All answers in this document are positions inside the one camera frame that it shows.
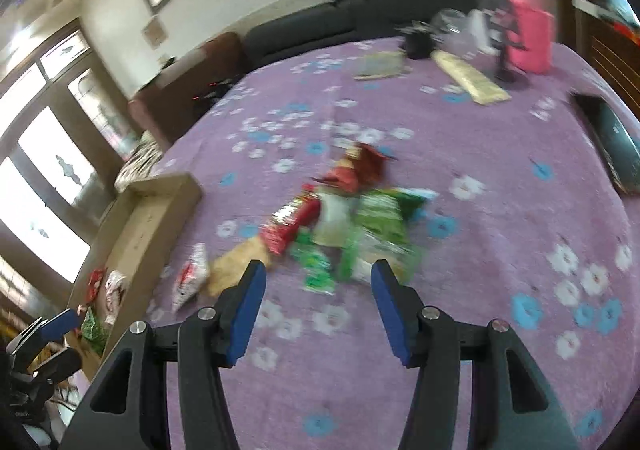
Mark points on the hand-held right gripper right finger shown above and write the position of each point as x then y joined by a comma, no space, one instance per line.
395,310

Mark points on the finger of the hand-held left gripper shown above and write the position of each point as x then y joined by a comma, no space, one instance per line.
60,324
57,364

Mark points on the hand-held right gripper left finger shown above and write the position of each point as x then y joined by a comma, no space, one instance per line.
247,310

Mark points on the tan cracker packet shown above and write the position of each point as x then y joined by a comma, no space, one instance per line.
240,260

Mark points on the red snack packet gold label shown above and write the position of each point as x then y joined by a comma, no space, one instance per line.
290,225
95,280

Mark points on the clear green-edged snack packet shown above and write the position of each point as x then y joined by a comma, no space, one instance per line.
365,255

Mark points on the white and red snack packet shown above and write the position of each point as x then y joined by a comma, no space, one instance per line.
192,275
115,287

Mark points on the pale white-green snack packet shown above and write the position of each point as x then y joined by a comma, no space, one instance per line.
332,217

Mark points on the green and white snack packet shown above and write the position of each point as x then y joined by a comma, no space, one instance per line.
412,197

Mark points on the cardboard tray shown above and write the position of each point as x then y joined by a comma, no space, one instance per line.
145,230

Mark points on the maroon snack packet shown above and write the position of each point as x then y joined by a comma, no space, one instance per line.
340,178

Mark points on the dark red crinkled snack packet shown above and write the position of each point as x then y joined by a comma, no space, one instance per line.
367,163

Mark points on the wooden glass door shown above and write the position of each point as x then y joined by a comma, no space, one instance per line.
55,165

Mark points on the patterned brown blanket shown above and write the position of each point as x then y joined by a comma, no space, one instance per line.
135,163

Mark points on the purple floral tablecloth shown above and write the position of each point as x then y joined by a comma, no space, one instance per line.
500,155

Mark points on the black devices with red light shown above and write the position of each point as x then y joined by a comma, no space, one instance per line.
210,90

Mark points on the brown armchair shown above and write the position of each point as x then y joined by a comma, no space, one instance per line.
165,100

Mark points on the long cream packet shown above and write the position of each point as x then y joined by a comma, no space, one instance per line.
470,78

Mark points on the small notebook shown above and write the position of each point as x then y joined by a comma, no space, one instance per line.
380,65

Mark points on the black smartphone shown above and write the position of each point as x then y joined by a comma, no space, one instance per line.
612,140

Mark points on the black leather sofa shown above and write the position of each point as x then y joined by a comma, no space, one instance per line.
310,30

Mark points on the clear plastic bag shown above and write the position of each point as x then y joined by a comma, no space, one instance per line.
450,25

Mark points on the pink bottle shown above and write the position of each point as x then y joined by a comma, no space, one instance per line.
530,35

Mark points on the small wall plaque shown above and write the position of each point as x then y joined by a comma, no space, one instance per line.
152,33

